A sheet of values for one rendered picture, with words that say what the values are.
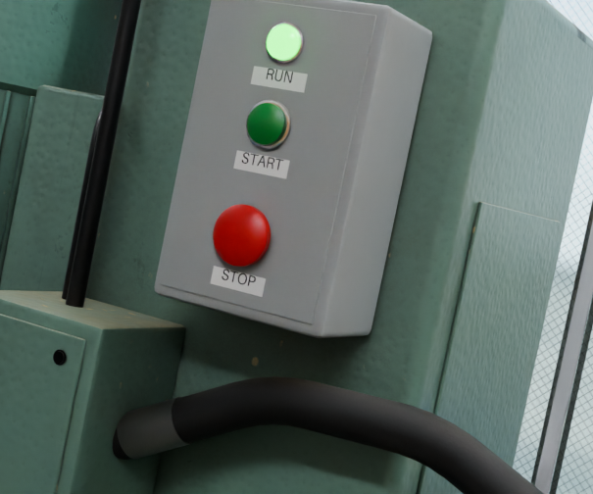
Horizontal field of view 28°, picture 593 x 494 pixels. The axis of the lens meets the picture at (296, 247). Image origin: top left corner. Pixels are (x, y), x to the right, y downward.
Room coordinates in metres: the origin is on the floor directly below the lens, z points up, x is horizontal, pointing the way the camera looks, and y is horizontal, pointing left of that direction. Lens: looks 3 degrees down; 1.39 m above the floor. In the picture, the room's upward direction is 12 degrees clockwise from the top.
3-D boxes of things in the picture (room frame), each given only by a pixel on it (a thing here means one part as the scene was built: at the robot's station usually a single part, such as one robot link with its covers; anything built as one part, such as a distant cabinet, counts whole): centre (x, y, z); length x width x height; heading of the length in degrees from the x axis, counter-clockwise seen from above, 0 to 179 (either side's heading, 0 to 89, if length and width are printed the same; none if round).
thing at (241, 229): (0.57, 0.03, 1.36); 0.03 x 0.01 x 0.03; 63
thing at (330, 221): (0.60, 0.01, 1.40); 0.10 x 0.06 x 0.16; 63
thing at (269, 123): (0.57, 0.03, 1.42); 0.02 x 0.01 x 0.02; 63
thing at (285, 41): (0.57, 0.03, 1.46); 0.02 x 0.01 x 0.02; 63
